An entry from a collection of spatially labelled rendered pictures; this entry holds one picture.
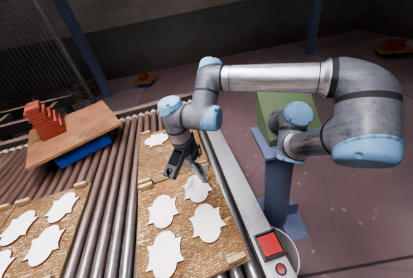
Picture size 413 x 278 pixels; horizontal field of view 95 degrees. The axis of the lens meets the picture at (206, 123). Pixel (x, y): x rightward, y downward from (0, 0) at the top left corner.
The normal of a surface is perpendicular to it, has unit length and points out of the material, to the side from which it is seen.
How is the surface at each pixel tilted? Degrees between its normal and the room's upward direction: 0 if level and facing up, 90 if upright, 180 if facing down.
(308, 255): 0
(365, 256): 0
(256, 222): 0
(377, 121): 41
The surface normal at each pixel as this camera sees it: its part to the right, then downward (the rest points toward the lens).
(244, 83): -0.37, 0.54
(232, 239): -0.17, -0.80
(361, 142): -0.71, -0.20
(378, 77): -0.25, -0.37
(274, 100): -0.04, -0.18
